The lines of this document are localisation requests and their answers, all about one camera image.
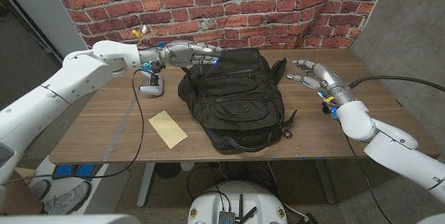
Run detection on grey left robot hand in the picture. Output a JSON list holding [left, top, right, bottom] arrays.
[[138, 40, 223, 74]]

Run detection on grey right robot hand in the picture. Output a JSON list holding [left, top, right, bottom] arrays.
[[286, 58, 357, 107]]

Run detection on black backpack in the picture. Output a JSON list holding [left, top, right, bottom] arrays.
[[177, 47, 298, 156]]

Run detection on yellow sticky note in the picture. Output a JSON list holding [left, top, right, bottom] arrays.
[[147, 110, 188, 150]]

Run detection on white game controller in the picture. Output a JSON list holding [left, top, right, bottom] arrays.
[[138, 70, 164, 97]]

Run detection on grey table leg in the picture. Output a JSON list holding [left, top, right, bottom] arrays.
[[314, 159, 337, 205]]

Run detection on white table leg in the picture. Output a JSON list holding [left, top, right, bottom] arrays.
[[136, 163, 156, 208]]

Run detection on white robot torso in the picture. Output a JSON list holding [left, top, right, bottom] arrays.
[[187, 181, 289, 224]]

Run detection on blue floor item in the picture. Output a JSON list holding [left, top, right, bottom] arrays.
[[51, 163, 97, 182]]

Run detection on grey sneaker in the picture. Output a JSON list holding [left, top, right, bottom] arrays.
[[43, 181, 92, 215]]

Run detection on person in brown trousers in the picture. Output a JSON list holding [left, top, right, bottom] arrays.
[[0, 171, 45, 216]]

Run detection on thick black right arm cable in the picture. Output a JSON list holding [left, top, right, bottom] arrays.
[[348, 75, 445, 93]]

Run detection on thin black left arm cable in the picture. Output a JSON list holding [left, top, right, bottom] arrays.
[[0, 70, 145, 186]]

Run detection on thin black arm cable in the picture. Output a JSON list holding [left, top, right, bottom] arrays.
[[0, 70, 145, 186], [342, 131, 394, 224]]

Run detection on printed brick wall backdrop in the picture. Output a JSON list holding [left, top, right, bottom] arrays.
[[48, 0, 389, 49]]

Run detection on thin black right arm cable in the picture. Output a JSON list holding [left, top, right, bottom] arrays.
[[342, 131, 394, 224]]

